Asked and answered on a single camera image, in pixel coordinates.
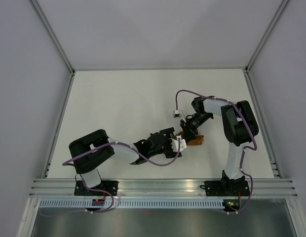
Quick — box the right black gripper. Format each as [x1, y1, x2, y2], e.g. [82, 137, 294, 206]
[180, 112, 212, 144]

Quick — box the brown satin napkin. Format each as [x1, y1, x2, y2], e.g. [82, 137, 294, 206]
[176, 131, 204, 146]

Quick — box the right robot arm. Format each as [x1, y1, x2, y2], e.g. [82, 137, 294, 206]
[180, 96, 259, 196]

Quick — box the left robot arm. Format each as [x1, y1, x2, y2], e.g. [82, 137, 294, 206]
[62, 127, 187, 196]

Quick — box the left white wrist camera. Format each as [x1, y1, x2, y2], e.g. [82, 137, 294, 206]
[171, 137, 187, 152]

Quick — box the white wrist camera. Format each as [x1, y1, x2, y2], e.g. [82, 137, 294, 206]
[173, 109, 186, 122]
[171, 137, 187, 152]

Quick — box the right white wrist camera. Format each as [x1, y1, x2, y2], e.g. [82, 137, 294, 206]
[173, 109, 186, 122]

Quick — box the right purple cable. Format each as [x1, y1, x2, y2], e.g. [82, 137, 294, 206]
[175, 89, 257, 215]

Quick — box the purple cable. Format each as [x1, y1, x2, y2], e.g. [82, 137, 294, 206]
[175, 89, 257, 215]
[39, 138, 182, 218]

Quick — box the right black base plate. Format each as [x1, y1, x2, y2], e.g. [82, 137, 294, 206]
[199, 181, 250, 197]

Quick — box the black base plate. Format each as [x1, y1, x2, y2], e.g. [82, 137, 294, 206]
[74, 180, 118, 197]
[199, 181, 250, 197]

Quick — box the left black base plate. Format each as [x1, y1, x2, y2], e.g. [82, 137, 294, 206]
[74, 180, 118, 197]

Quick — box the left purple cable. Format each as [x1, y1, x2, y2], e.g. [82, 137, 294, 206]
[39, 138, 182, 218]

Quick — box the aluminium mounting rail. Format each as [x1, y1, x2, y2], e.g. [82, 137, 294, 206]
[29, 178, 298, 199]

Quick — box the white slotted cable duct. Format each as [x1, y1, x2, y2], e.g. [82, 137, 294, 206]
[40, 198, 224, 209]

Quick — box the right aluminium frame post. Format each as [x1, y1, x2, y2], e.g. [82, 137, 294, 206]
[243, 0, 291, 74]

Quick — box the aluminium frame post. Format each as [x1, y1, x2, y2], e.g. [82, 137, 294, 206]
[243, 0, 291, 74]
[28, 0, 75, 75]

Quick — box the left aluminium frame post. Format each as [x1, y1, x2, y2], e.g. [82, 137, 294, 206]
[28, 0, 75, 75]

